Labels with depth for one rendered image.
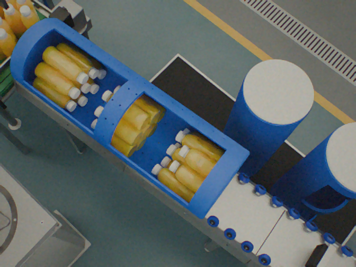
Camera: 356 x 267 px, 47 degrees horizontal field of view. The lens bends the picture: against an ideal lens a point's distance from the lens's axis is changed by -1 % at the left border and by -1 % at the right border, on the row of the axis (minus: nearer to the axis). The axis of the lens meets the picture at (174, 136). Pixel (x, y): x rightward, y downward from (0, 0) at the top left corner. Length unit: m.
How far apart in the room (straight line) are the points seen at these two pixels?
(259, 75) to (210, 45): 1.29
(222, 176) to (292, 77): 0.58
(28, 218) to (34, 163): 1.23
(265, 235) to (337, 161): 0.38
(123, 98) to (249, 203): 0.62
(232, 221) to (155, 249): 0.98
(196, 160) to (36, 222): 0.57
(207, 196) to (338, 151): 0.57
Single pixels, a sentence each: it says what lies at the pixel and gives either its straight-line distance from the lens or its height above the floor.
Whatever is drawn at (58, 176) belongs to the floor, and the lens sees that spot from 2.62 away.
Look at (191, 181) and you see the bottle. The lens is 1.37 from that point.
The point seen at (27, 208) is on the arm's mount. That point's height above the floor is 1.08.
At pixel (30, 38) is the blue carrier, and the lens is 1.53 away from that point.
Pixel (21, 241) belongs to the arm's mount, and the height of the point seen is 1.07.
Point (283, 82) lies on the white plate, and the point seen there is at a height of 1.04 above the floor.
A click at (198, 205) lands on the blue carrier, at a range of 1.32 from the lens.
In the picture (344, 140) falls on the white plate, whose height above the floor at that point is 1.04.
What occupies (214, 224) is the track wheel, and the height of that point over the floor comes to 0.97.
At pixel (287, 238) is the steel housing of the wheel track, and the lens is 1.61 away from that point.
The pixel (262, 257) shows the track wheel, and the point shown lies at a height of 0.98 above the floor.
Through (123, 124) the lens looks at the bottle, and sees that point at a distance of 1.43.
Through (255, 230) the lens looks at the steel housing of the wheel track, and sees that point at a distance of 1.58.
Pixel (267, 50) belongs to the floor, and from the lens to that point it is 2.97.
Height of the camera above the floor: 2.46
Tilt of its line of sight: 71 degrees down
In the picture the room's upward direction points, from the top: 4 degrees clockwise
